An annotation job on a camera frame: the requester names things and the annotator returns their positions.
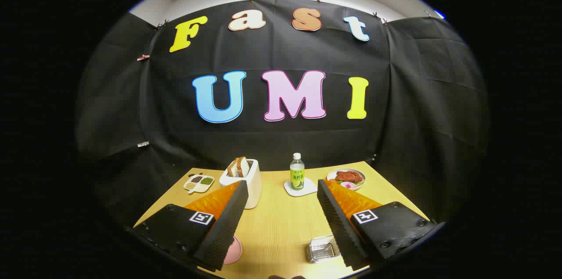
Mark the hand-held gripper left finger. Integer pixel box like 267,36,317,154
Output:
127,180,249,272

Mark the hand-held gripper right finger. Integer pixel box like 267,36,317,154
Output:
317,179,440,271

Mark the pink plate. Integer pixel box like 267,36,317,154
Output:
223,235,243,265

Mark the metal perforated basket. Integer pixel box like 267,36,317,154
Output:
306,235,341,264

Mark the white toaster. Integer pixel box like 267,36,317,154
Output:
219,159,262,210

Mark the white divided condiment tray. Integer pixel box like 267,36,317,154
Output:
183,174,215,194

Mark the white coaster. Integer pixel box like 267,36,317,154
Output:
284,177,318,197

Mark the plate with food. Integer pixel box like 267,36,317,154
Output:
326,168,366,191

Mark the green label drink bottle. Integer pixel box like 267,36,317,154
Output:
289,153,306,191

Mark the black backdrop cloth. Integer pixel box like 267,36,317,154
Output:
75,0,490,229

